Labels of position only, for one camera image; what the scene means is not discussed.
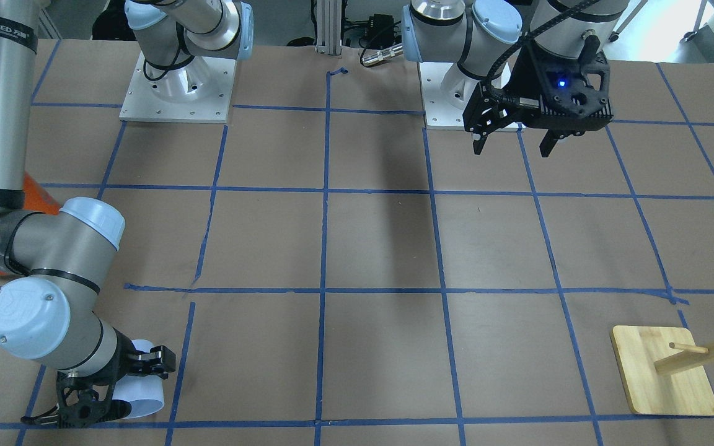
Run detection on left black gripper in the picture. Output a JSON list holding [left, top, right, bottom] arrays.
[[464, 42, 614, 158]]

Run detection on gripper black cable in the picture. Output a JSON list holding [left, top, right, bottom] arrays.
[[20, 406, 63, 427], [485, 0, 599, 106]]

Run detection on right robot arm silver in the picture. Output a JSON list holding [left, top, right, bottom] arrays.
[[0, 1, 176, 428]]

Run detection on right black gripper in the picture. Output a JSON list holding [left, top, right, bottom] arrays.
[[20, 331, 177, 429]]

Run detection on black power box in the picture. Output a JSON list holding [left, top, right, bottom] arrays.
[[360, 14, 400, 49]]

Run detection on aluminium frame post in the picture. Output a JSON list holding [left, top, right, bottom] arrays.
[[314, 0, 344, 58]]

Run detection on light blue plastic cup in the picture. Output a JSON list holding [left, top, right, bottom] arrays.
[[113, 361, 165, 419]]

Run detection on wooden mug stand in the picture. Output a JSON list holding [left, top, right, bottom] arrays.
[[609, 324, 714, 417]]

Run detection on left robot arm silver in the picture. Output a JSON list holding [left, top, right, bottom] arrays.
[[400, 1, 627, 157]]

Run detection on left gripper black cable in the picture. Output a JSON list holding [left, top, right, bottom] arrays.
[[485, 0, 599, 106]]

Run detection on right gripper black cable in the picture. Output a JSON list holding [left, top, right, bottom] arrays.
[[20, 406, 63, 427]]

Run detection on silver cable connector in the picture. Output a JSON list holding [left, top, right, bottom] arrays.
[[360, 43, 404, 68]]

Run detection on orange metal can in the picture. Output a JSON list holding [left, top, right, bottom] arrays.
[[0, 172, 61, 277]]

